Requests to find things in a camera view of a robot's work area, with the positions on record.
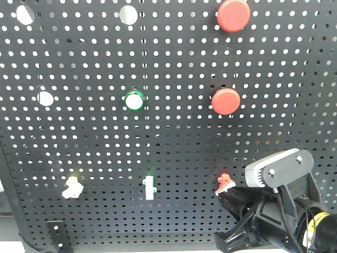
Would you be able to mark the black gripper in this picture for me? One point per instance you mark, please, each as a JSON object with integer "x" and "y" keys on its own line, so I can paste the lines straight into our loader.
{"x": 267, "y": 217}

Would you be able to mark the red rotary switch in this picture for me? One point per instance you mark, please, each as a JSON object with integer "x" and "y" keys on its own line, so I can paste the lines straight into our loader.
{"x": 225, "y": 183}

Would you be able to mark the yellow-lit rotary switch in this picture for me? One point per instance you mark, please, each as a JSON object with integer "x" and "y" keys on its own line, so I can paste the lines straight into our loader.
{"x": 74, "y": 188}

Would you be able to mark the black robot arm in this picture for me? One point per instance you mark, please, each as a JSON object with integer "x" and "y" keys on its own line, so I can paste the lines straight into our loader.
{"x": 322, "y": 229}

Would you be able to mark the lower red mushroom button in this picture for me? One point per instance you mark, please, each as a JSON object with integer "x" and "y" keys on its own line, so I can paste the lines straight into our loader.
{"x": 225, "y": 101}

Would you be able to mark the red mushroom button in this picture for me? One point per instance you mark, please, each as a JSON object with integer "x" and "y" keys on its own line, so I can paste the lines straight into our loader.
{"x": 233, "y": 15}
{"x": 225, "y": 101}

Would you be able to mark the black perforated pegboard panel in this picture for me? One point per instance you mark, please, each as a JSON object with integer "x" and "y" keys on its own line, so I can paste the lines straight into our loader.
{"x": 66, "y": 67}

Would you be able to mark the green round push button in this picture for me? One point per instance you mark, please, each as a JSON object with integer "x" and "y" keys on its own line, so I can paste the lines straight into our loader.
{"x": 134, "y": 100}

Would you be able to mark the upper red mushroom button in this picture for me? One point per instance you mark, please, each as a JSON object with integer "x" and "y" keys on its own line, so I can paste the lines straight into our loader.
{"x": 233, "y": 15}

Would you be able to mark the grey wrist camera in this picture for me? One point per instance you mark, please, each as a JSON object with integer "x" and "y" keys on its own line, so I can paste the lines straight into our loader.
{"x": 279, "y": 169}

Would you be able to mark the white rotary switch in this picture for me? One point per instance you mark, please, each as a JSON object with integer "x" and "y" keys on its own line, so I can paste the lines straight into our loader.
{"x": 150, "y": 188}

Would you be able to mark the left black clamp bracket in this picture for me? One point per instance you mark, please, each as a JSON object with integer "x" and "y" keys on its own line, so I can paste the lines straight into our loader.
{"x": 59, "y": 237}

